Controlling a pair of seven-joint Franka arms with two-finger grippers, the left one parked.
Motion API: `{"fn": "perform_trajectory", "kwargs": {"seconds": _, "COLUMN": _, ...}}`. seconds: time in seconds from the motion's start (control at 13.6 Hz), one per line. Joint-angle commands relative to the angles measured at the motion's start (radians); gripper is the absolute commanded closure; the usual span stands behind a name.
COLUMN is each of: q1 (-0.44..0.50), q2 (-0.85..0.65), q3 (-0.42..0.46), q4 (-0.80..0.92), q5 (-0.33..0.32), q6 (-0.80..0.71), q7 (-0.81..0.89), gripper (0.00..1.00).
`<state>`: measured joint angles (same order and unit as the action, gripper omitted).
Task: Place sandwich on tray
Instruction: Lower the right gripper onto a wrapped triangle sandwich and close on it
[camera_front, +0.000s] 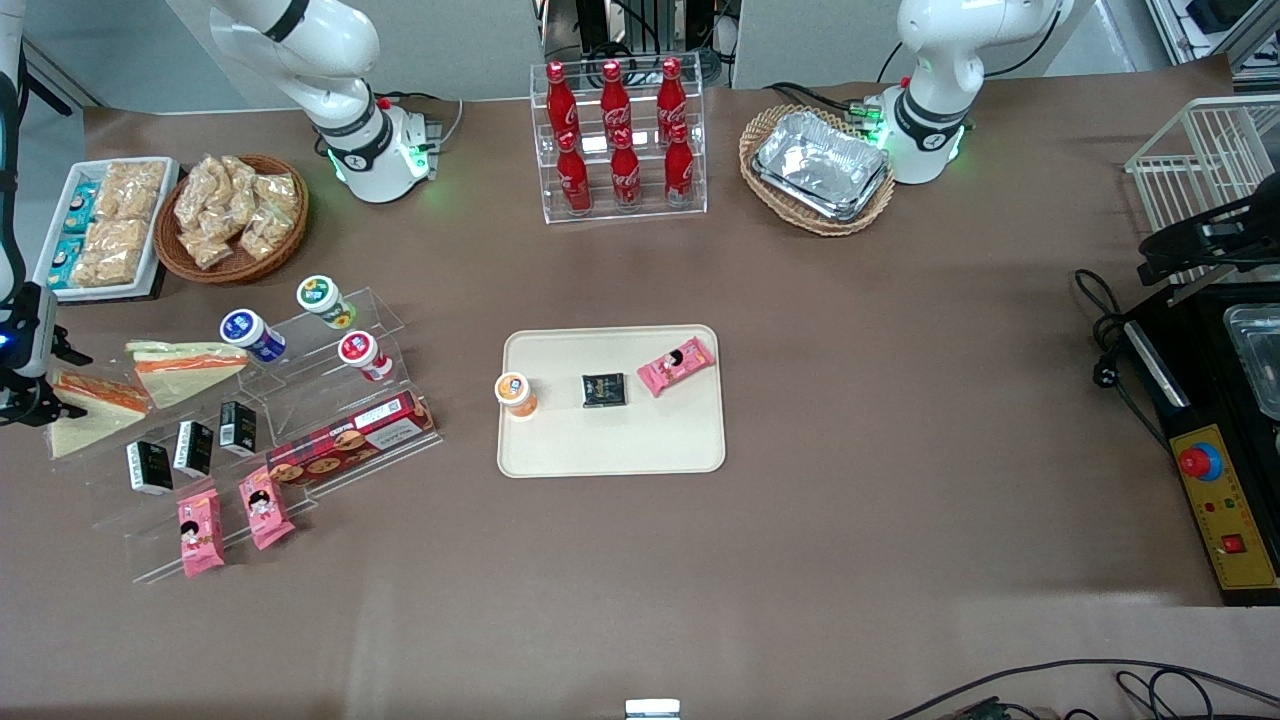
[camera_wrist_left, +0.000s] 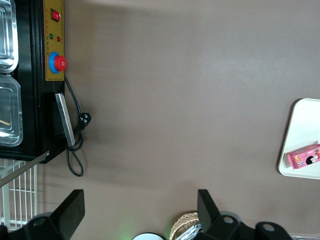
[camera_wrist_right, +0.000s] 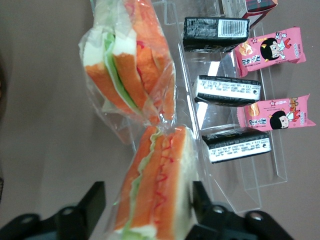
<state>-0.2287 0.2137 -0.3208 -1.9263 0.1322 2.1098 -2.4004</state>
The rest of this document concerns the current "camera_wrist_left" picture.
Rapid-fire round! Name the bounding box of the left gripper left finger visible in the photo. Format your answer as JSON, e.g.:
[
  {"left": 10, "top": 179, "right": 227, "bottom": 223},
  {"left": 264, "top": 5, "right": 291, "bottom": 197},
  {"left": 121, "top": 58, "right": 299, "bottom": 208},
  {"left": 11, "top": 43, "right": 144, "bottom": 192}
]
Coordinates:
[{"left": 0, "top": 188, "right": 86, "bottom": 240}]

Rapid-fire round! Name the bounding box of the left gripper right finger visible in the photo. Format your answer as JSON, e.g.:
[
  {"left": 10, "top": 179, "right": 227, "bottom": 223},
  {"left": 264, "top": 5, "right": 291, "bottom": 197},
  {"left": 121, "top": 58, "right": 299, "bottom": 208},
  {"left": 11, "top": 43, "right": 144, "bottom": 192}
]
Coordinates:
[{"left": 192, "top": 188, "right": 294, "bottom": 240}]

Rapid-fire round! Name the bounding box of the cream plastic serving tray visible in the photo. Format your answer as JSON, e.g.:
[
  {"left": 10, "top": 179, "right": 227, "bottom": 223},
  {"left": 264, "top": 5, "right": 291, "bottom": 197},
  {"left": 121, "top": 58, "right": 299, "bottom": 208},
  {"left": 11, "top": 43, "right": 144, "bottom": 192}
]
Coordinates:
[{"left": 277, "top": 97, "right": 320, "bottom": 181}]

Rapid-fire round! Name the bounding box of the stack of foil trays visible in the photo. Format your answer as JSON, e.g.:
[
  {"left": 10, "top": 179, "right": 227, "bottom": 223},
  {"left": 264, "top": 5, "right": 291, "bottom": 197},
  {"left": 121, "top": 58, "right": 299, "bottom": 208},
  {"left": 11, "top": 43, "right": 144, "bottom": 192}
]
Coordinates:
[{"left": 179, "top": 221, "right": 202, "bottom": 240}]

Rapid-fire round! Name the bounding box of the light wicker basket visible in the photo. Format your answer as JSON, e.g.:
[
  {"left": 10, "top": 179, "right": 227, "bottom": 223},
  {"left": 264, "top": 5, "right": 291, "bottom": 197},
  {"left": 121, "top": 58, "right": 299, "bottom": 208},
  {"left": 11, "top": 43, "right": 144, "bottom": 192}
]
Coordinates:
[{"left": 169, "top": 211, "right": 201, "bottom": 240}]

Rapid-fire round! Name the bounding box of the pink cartoon snack packet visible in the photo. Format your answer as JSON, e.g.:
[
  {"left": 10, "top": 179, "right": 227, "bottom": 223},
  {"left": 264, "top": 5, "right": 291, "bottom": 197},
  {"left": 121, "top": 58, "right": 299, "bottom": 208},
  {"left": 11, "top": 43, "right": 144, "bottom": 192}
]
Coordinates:
[{"left": 286, "top": 143, "right": 320, "bottom": 172}]

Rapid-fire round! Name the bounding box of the steel food container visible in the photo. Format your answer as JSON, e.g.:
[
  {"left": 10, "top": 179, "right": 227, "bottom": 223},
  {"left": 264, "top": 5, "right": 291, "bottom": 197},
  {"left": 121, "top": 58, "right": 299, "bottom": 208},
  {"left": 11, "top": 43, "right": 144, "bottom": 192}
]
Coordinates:
[
  {"left": 0, "top": 0, "right": 20, "bottom": 74},
  {"left": 0, "top": 74, "right": 24, "bottom": 148}
]

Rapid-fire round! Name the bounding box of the black machine yellow panel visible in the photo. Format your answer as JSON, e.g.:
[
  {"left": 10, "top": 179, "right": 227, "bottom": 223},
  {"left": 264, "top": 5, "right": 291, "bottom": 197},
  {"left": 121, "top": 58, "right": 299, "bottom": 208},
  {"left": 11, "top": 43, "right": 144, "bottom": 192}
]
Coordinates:
[{"left": 0, "top": 0, "right": 67, "bottom": 165}]

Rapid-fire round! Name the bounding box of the white wire basket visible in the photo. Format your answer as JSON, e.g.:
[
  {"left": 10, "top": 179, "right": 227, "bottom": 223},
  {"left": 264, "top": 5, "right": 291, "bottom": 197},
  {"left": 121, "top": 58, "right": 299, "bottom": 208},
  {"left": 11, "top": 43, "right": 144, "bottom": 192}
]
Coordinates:
[{"left": 0, "top": 150, "right": 50, "bottom": 231}]

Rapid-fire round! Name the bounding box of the black power cable with plug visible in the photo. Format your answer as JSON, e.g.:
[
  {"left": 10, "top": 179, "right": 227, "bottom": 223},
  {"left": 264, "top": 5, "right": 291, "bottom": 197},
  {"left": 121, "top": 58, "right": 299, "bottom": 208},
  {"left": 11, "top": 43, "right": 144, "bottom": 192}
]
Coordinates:
[{"left": 64, "top": 74, "right": 92, "bottom": 178}]

